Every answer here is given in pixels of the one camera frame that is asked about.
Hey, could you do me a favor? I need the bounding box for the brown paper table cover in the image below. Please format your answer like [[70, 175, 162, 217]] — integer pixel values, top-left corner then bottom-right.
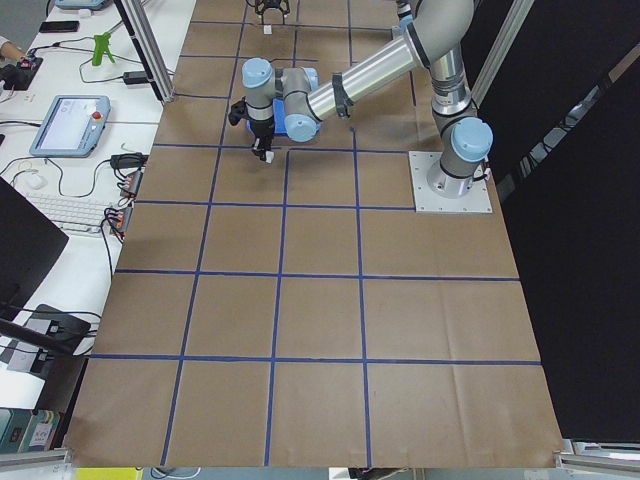
[[65, 1, 562, 468]]

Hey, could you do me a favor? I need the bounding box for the black monitor stand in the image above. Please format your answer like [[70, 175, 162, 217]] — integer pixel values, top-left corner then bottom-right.
[[1, 304, 91, 355]]

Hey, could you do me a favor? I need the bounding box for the aluminium frame post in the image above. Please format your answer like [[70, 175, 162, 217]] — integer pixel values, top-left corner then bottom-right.
[[114, 0, 174, 105]]

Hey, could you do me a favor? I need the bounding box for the green handled reacher grabber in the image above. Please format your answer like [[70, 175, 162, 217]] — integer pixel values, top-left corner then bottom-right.
[[91, 32, 115, 67]]

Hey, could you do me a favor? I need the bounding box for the teach pendant tablet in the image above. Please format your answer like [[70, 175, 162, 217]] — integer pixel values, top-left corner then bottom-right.
[[29, 95, 111, 158]]

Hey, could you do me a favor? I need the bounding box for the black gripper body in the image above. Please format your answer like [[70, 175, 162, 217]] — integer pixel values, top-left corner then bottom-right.
[[248, 117, 275, 150], [253, 0, 291, 20]]

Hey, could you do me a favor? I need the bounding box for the white keyboard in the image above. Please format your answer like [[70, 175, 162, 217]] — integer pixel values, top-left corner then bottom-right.
[[24, 192, 113, 236]]

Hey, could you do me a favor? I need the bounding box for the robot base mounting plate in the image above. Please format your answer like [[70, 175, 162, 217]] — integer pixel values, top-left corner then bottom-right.
[[408, 151, 493, 214]]

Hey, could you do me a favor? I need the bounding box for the black power adapter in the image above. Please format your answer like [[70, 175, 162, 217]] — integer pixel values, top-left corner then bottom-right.
[[122, 71, 148, 85], [109, 152, 149, 170]]

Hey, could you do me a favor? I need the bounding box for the blue plastic tray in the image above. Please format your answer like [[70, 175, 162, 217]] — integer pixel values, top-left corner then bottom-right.
[[238, 98, 321, 142]]

